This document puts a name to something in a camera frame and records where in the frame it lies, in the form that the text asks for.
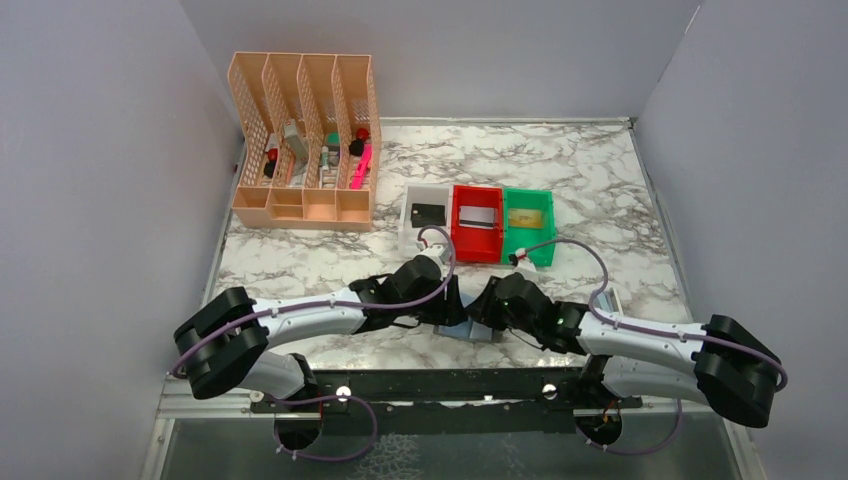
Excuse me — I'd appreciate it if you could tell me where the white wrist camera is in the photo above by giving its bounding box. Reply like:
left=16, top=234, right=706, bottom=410
left=418, top=244, right=450, bottom=266
left=508, top=248, right=537, bottom=273

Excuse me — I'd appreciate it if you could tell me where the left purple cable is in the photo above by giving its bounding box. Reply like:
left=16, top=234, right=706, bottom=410
left=168, top=226, right=458, bottom=379

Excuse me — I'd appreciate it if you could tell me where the black mounting rail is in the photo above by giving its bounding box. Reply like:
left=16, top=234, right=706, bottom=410
left=165, top=367, right=644, bottom=439

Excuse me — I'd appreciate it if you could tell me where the pink highlighter pen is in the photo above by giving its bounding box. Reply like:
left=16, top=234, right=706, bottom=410
left=350, top=143, right=373, bottom=190

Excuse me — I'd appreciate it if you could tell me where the green capped bottle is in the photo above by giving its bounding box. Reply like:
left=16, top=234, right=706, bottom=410
left=325, top=132, right=340, bottom=167

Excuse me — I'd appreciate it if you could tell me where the black card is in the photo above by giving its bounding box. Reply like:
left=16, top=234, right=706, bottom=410
left=410, top=203, right=446, bottom=228

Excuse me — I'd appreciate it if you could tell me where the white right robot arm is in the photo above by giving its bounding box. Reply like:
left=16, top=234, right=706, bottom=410
left=467, top=273, right=785, bottom=428

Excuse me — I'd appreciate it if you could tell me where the grey box in organizer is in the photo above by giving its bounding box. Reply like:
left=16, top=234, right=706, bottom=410
left=282, top=119, right=309, bottom=161

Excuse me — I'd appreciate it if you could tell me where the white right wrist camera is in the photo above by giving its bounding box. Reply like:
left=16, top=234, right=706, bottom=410
left=508, top=248, right=537, bottom=273

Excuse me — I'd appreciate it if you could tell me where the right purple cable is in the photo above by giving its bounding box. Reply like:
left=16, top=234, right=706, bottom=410
left=510, top=238, right=790, bottom=458

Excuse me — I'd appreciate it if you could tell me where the white striped card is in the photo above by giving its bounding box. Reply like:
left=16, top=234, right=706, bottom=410
left=458, top=205, right=497, bottom=229

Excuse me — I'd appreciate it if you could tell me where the green plastic bin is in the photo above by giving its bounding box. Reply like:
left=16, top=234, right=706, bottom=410
left=501, top=188, right=557, bottom=264

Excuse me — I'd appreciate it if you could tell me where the white plastic bin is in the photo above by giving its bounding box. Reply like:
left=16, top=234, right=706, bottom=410
left=398, top=183, right=453, bottom=257

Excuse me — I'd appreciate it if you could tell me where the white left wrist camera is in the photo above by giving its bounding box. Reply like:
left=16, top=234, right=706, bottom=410
left=418, top=244, right=450, bottom=266

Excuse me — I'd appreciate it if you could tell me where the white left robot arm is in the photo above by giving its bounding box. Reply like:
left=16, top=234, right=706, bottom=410
left=173, top=255, right=467, bottom=400

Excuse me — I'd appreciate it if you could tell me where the gold card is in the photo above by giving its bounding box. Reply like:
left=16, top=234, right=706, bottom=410
left=508, top=209, right=545, bottom=229

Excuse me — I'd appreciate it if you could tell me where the red black stamp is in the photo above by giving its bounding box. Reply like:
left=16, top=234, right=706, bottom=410
left=348, top=128, right=370, bottom=157

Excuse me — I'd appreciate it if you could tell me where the grey metal card holder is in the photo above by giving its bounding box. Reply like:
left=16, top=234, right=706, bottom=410
left=433, top=317, right=503, bottom=344

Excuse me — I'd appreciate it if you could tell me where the purple cable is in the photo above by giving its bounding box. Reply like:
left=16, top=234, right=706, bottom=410
left=510, top=238, right=790, bottom=458
left=168, top=226, right=458, bottom=379

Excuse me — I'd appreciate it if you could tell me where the red plastic bin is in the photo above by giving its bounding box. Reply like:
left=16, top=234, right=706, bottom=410
left=451, top=184, right=504, bottom=264

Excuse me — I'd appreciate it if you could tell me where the peach plastic desk organizer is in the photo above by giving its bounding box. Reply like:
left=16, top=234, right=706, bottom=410
left=227, top=52, right=382, bottom=231

